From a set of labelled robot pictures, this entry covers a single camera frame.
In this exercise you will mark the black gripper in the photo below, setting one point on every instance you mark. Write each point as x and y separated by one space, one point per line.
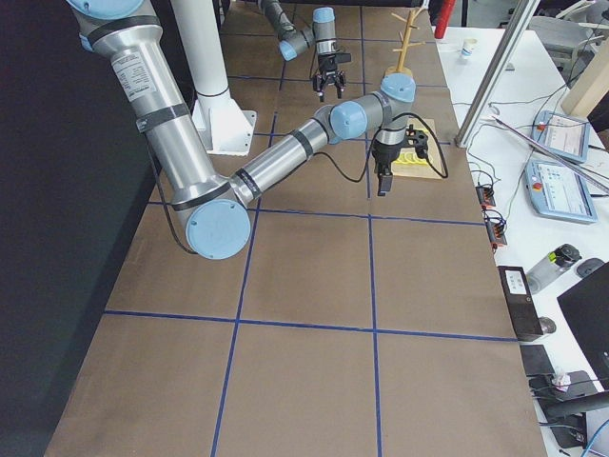
326 64
384 157

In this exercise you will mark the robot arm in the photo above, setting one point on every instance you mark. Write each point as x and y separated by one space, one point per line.
321 35
182 138

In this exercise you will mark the wooden cup storage rack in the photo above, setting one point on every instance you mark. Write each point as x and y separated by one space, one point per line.
405 36

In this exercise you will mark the paper cup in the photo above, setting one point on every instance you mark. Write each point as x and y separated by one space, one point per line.
468 46

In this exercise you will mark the red cylinder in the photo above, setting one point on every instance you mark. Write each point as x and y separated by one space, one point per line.
443 18

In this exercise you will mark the near teach pendant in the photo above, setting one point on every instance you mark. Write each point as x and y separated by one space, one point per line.
557 192

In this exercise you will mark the teach pendant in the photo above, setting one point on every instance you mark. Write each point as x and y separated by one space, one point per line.
567 136
557 192

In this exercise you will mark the far teach pendant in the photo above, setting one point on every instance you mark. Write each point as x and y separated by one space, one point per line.
567 136

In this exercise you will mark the black box with label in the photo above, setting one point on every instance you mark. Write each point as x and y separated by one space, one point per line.
523 315

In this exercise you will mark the clear water bottle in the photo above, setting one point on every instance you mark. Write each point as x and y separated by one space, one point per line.
551 267

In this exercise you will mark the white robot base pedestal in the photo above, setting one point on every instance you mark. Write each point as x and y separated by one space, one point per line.
223 126

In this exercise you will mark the aluminium frame post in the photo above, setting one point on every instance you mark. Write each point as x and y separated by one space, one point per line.
517 25

